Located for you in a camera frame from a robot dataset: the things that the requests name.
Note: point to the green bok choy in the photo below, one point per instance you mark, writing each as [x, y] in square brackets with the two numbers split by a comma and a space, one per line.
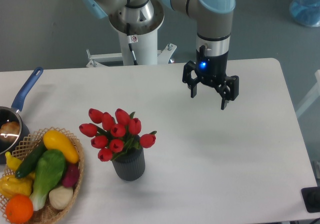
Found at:
[48, 172]

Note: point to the black device at edge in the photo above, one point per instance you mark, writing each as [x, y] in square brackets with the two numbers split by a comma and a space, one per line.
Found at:
[311, 198]

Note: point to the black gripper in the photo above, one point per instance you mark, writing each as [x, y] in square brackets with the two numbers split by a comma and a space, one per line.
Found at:
[211, 71]

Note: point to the white garlic bulb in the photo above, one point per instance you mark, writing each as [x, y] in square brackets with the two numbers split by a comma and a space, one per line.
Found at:
[60, 197]

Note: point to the dark grey ribbed vase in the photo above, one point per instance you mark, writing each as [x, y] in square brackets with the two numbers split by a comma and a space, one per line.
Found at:
[130, 166]

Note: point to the woven wicker basket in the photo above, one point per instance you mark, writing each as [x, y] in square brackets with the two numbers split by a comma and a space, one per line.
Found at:
[48, 214]

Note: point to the yellow bell pepper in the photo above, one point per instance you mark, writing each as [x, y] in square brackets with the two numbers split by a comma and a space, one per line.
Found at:
[11, 186]

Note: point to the orange fruit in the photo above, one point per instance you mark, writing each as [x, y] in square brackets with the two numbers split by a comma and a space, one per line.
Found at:
[19, 209]

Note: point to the green cucumber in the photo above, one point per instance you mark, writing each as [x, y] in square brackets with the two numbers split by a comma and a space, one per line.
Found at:
[29, 164]

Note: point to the red tulip bouquet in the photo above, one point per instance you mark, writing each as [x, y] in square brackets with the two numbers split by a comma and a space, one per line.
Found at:
[116, 136]

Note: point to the yellow banana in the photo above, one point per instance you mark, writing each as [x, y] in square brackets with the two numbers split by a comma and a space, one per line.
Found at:
[12, 162]

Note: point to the white frame at right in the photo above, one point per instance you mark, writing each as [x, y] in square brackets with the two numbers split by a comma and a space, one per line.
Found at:
[310, 97]

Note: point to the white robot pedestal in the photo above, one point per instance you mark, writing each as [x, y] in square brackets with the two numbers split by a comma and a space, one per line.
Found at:
[137, 30]

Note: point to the yellow squash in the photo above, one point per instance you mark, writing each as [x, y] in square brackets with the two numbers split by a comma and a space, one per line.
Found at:
[54, 139]

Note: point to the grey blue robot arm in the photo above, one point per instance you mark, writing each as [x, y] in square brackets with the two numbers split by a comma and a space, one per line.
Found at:
[213, 18]

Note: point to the blue plastic bag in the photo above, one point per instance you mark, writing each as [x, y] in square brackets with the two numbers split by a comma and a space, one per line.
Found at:
[306, 12]

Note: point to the brown bread roll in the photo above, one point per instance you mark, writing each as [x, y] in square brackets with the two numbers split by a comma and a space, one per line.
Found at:
[9, 131]

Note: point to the blue handled saucepan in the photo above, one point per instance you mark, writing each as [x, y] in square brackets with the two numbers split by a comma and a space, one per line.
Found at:
[8, 114]

